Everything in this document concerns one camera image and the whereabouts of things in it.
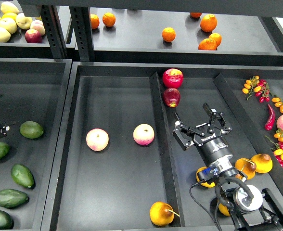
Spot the pink peach on shelf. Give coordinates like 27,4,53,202
30,20,46,36

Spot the bright red apple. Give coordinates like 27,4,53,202
162,68,183,89

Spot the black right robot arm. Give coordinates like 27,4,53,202
173,103,283,231

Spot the pale yellow apple front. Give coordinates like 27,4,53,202
0,27,11,43

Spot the pale yellow pear top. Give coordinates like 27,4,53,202
0,1,20,14

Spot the black shelf post left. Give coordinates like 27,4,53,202
40,5,67,59

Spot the orange front right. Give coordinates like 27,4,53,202
198,38,217,51

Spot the yellow pear bottom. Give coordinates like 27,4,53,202
218,203,230,217

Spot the dark red apple on shelf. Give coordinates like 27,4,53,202
25,29,42,43

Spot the pale yellow apple right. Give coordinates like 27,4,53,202
15,13,33,30

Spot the pale yellow apple middle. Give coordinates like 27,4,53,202
0,18,17,34

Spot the cherry tomato bunch upper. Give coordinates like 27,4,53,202
242,76,270,103

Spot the black left tray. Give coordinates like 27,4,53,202
0,58,71,231

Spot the red chili pepper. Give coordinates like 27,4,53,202
264,104,276,130

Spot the yellow lemon on shelf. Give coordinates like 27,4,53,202
2,12,17,21

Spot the dark avocado lower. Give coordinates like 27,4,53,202
0,189,28,208

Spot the orange centre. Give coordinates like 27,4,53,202
161,27,176,42

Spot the black centre divided tray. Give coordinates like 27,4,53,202
41,62,283,231

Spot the pink apple left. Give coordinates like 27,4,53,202
86,128,109,152

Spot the pink apple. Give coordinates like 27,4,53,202
86,128,109,152
133,124,154,146

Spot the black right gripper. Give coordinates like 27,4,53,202
173,103,232,150

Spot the yellow pear hidden middle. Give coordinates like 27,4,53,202
234,158,257,180

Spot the pink apple right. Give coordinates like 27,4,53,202
133,124,154,146

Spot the orange right small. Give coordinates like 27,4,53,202
208,33,222,47

